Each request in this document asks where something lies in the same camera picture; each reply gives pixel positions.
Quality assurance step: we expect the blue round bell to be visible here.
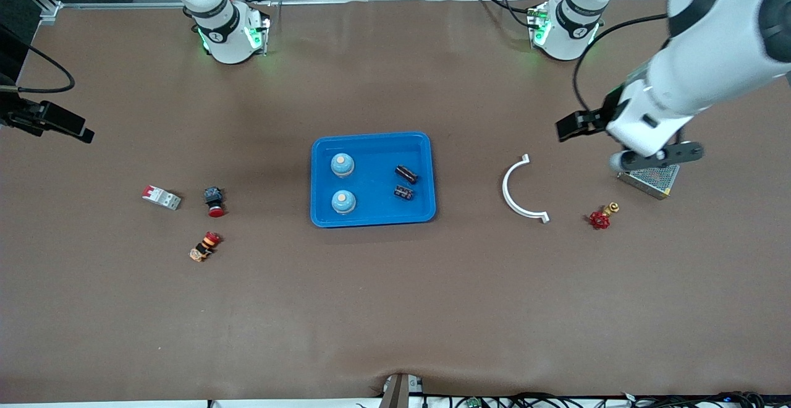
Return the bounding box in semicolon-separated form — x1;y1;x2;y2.
331;189;357;215
330;152;356;179

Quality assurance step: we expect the metal mesh power supply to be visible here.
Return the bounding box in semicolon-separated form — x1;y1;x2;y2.
617;163;681;201

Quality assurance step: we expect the red valve with brass fitting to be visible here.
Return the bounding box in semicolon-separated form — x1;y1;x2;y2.
588;202;620;231

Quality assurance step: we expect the white red circuit breaker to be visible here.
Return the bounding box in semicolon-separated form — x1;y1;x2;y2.
142;185;182;211

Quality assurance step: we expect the black red emergency stop button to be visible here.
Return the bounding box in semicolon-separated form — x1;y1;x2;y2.
203;186;227;219

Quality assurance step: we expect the blue plastic tray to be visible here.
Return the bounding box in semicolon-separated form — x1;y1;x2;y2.
310;131;438;229

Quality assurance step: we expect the brown table mat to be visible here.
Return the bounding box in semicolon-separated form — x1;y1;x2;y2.
0;0;791;404

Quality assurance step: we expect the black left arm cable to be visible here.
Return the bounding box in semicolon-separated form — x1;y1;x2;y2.
572;14;670;116

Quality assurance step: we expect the white curved plastic bracket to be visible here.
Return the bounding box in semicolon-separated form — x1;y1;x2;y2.
501;153;551;224

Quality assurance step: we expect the black left base cable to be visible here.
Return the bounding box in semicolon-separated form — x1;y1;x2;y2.
474;0;539;30

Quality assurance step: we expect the black cable bundle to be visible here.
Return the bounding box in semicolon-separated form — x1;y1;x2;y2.
355;391;791;408

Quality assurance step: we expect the metal clamp bracket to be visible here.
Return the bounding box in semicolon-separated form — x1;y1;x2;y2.
378;372;425;408

